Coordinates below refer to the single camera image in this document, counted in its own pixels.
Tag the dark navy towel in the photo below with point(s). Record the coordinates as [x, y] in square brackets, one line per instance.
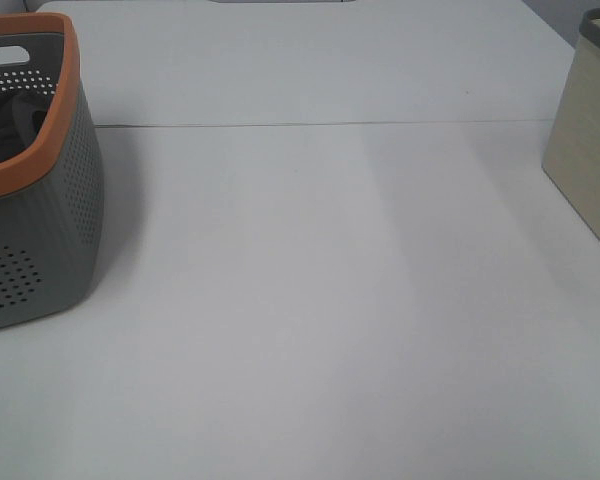
[22, 114]

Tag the grey basket with orange rim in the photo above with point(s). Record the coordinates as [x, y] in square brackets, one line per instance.
[52, 194]

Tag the beige fabric storage box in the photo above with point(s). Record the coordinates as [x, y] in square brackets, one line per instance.
[572, 156]

